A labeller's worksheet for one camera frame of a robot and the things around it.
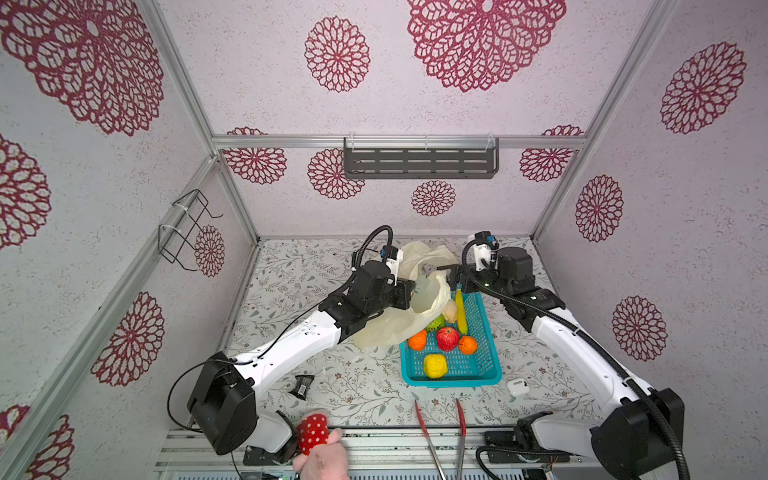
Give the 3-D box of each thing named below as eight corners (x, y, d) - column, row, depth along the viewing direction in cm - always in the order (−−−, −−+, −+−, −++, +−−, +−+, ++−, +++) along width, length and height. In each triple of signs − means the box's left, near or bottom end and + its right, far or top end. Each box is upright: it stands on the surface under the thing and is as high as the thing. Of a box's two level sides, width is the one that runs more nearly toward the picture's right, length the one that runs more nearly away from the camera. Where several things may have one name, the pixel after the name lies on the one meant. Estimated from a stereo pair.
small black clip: (292, 398, 84) (289, 393, 81) (299, 377, 87) (296, 372, 84) (306, 400, 83) (303, 396, 80) (313, 379, 87) (310, 374, 84)
